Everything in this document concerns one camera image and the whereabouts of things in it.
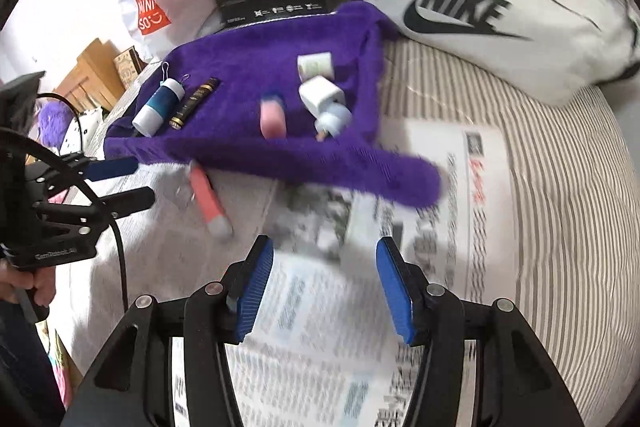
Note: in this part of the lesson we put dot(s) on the person's left hand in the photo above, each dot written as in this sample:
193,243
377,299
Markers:
44,284

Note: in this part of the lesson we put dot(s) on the dark brown tube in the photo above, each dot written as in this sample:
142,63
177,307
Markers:
192,104

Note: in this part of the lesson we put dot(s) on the newspaper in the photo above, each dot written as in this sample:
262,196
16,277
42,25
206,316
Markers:
310,307

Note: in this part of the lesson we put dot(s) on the pink bottle with blue cap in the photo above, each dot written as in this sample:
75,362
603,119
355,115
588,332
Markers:
272,119

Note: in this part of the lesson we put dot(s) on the teal binder clip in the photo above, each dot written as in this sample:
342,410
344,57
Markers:
163,72

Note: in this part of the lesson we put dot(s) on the wooden cabinet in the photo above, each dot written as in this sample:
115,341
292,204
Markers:
85,77

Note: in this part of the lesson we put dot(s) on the grey waist bag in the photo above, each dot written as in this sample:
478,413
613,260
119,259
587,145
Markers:
525,57

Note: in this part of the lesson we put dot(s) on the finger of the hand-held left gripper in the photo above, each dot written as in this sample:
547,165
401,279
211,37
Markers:
130,202
112,168

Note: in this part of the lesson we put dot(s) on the person's left forearm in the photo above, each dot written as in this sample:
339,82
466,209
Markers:
20,367

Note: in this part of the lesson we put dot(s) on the small bottle with white cap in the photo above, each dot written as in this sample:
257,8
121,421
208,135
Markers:
335,119

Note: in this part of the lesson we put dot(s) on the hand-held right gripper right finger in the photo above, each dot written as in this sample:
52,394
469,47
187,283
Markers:
395,292

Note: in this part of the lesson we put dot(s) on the purple towel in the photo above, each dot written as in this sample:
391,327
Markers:
240,157

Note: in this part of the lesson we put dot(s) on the white tape roll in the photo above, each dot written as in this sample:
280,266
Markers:
315,66

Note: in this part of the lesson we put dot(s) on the brown cardboard box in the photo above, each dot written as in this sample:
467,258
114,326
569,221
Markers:
127,64

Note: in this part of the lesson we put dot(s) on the blue and white bottle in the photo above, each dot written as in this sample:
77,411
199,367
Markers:
157,107

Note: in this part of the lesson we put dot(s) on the white dotted bag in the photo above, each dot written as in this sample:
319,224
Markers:
90,122

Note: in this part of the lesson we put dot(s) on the white plug charger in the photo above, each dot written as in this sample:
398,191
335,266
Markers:
320,94

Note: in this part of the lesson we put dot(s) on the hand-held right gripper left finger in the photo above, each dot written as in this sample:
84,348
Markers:
255,287

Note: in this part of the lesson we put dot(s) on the purple fluffy toy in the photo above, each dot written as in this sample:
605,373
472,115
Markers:
52,122

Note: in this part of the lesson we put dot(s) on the colourful printed cloth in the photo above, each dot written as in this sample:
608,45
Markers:
57,367

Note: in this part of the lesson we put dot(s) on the striped bed sheet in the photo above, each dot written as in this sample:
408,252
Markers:
550,207

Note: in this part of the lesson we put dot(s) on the pink tube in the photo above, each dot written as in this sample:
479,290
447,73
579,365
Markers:
207,197

